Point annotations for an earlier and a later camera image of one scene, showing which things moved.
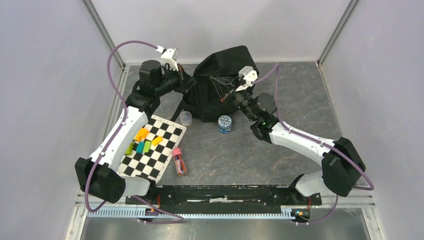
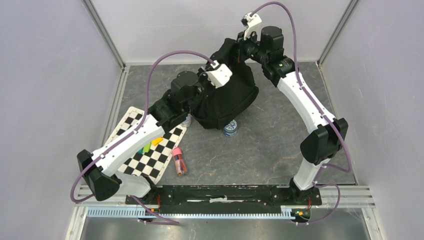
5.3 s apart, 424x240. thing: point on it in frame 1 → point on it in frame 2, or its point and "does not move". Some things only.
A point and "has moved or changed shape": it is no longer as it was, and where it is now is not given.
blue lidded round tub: [224, 124] → [230, 130]
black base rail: [252, 196] does not move
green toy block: [147, 146] does not move
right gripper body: [240, 97] → [246, 48]
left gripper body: [178, 83] → [205, 86]
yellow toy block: [157, 140] does not move
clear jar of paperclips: [186, 118] does not move
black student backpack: [203, 101] has moved or changed shape
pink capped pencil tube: [180, 165] does not move
